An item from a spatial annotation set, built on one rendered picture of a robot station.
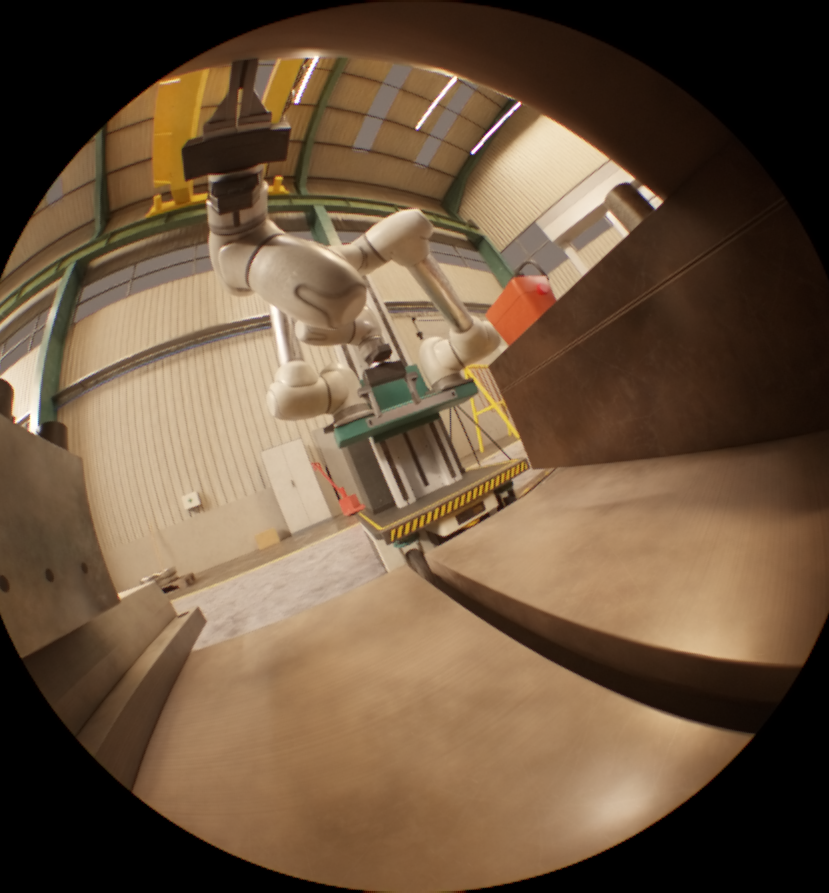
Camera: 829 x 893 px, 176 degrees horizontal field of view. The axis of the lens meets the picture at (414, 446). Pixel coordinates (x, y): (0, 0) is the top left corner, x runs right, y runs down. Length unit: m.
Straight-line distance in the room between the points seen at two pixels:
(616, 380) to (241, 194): 0.65
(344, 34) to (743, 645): 0.39
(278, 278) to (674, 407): 0.63
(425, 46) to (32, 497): 0.47
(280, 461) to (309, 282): 5.81
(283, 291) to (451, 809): 0.50
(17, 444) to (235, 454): 6.52
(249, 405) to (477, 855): 7.15
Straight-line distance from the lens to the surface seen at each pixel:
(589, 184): 4.04
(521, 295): 0.73
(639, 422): 0.58
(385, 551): 1.15
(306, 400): 0.98
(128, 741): 0.41
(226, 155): 0.41
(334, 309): 0.37
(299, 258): 0.38
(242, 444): 6.81
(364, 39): 0.21
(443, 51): 0.22
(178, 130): 11.35
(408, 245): 0.91
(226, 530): 6.66
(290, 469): 6.07
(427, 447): 1.33
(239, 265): 0.44
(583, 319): 0.60
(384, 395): 1.25
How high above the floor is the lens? 0.49
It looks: 3 degrees up
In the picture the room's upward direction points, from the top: 23 degrees counter-clockwise
